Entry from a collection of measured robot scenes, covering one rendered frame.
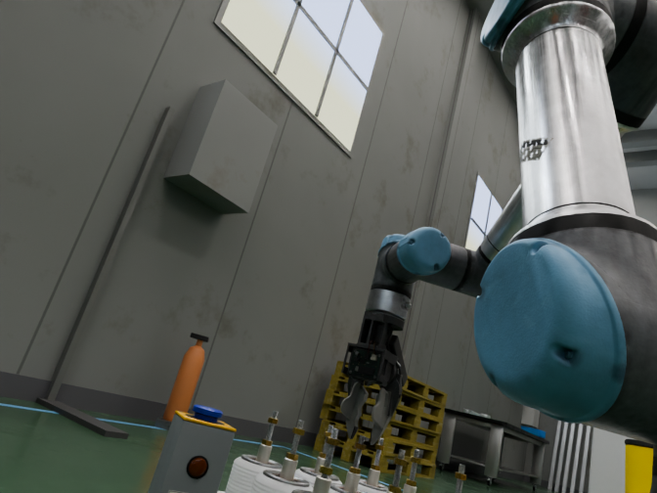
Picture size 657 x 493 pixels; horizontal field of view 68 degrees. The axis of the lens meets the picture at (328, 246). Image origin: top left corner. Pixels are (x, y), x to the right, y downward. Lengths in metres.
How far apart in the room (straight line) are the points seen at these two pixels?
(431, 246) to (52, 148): 2.64
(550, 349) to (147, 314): 3.18
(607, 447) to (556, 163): 6.32
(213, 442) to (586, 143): 0.53
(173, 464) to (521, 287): 0.47
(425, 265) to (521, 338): 0.43
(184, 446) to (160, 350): 2.85
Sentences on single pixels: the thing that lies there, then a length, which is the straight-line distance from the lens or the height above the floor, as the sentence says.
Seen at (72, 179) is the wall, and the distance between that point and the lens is 3.18.
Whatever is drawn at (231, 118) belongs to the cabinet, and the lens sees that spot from 3.53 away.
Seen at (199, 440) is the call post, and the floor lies 0.29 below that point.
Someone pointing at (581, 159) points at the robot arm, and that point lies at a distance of 0.45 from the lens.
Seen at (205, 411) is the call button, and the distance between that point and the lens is 0.69.
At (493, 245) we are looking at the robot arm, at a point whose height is 0.67.
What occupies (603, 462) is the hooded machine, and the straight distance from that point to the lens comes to 6.71.
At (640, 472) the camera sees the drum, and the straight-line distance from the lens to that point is 3.57.
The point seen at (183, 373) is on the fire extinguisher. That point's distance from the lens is 3.31.
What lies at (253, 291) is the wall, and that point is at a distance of 3.97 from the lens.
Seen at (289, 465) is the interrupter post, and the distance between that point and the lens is 0.83.
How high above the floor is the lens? 0.37
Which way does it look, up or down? 18 degrees up
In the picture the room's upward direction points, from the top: 15 degrees clockwise
